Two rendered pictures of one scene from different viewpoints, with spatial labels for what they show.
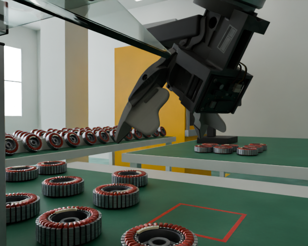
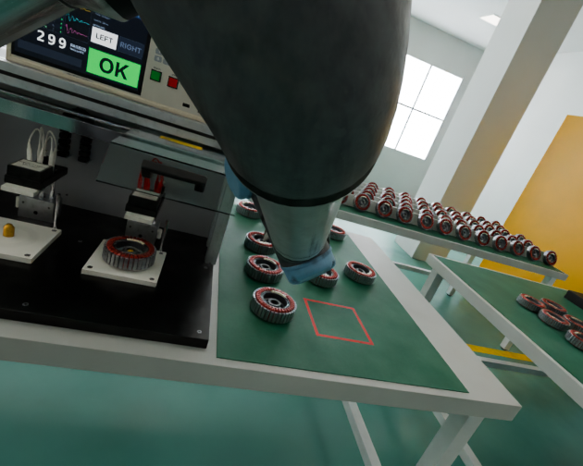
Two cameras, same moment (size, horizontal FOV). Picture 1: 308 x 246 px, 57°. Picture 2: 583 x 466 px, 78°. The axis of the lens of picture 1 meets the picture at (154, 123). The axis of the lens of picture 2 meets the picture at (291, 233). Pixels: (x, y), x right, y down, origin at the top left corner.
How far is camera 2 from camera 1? 61 cm
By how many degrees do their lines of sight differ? 45
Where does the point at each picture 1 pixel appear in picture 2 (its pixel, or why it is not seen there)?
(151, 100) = not seen: hidden behind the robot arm
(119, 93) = (537, 180)
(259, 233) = (346, 351)
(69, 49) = (497, 102)
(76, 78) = (488, 141)
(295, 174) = (581, 399)
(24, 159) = (342, 214)
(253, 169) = (538, 357)
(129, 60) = (578, 140)
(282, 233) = (360, 363)
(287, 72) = not seen: outside the picture
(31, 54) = not seen: hidden behind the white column
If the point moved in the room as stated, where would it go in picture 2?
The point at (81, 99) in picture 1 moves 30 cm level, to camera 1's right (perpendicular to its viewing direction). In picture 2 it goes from (482, 169) to (509, 179)
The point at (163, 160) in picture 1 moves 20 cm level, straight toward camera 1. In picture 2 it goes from (457, 284) to (438, 288)
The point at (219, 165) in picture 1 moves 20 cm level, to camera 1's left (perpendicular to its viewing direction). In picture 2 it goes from (505, 326) to (457, 296)
